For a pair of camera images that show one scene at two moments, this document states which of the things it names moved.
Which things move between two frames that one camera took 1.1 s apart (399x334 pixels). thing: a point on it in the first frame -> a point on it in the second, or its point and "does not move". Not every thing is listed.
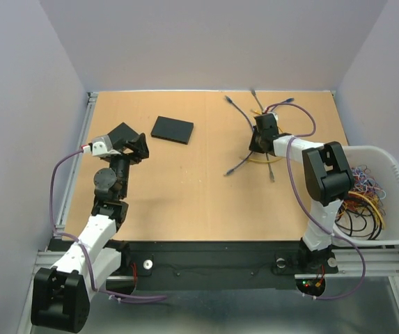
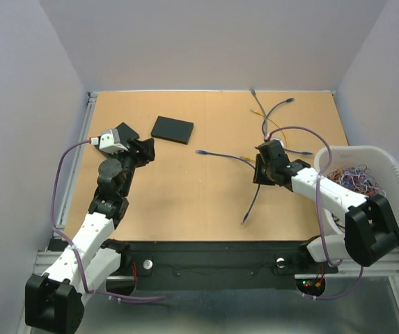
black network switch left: (122, 134) does not move
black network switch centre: (175, 130) does not move
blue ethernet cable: (230, 101) -> (202, 152)
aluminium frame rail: (74, 166) does not move
